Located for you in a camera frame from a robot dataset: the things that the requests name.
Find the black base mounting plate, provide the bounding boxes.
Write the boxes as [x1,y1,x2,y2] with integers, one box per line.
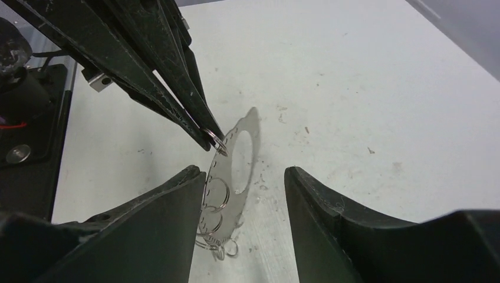
[1,64,76,221]

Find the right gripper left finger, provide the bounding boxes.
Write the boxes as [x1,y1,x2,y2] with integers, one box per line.
[1,165,206,282]

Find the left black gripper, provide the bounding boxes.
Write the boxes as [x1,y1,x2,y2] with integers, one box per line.
[4,1,224,151]

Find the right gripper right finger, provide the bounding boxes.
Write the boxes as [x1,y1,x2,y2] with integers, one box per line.
[284,167,499,282]

